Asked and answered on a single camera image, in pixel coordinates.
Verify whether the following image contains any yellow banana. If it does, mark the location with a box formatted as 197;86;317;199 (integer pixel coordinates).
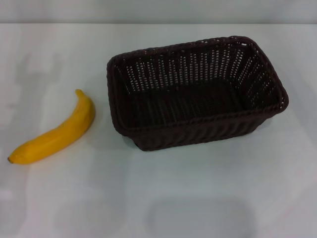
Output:
7;89;97;165

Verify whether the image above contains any dark brown woven basket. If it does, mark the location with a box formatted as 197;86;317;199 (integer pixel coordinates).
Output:
106;35;289;152

